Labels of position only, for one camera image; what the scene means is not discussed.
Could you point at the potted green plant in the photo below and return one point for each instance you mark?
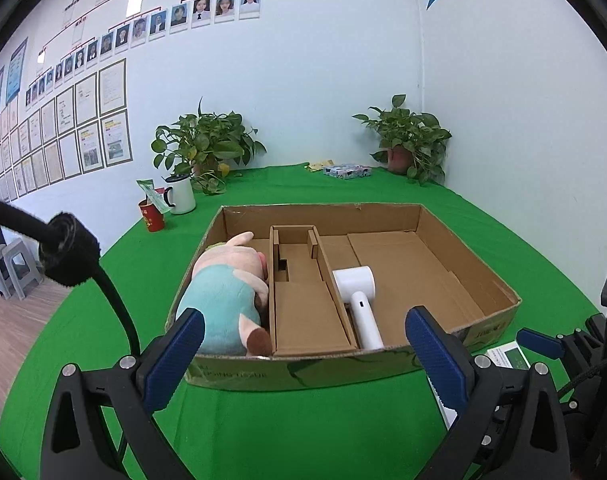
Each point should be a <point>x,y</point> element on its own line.
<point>205,146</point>
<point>412,144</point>

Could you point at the right potted green plant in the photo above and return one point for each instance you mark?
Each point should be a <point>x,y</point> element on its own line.
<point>412,144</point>

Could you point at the yellow packet at back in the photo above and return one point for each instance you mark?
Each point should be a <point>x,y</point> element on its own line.
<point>319,166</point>

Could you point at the plush pig toy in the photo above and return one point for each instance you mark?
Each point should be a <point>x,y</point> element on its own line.
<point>229,287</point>

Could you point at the white enamel mug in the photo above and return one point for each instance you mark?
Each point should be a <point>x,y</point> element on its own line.
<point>179,195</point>

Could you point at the red cup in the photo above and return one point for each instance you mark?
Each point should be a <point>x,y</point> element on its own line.
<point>153,219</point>

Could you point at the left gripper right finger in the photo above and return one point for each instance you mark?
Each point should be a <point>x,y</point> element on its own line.
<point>508,422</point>

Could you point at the framed certificates on wall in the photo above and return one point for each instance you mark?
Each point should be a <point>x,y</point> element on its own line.
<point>71,121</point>

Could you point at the grey plastic stool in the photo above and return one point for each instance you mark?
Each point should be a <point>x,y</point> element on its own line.
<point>10,280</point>

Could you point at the staff photos on wall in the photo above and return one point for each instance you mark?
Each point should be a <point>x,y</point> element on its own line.
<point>139,28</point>

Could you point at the patterned packet at back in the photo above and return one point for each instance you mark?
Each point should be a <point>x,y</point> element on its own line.
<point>347,171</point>

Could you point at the left potted green plant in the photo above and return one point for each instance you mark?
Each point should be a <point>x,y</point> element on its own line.
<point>205,146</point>

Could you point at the large open cardboard tray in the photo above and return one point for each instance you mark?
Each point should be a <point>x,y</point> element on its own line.
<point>416,261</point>

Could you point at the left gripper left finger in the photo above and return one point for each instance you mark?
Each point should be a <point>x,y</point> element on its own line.
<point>77,443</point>

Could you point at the white hair dryer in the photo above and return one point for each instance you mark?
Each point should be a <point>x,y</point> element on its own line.
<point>357,289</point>

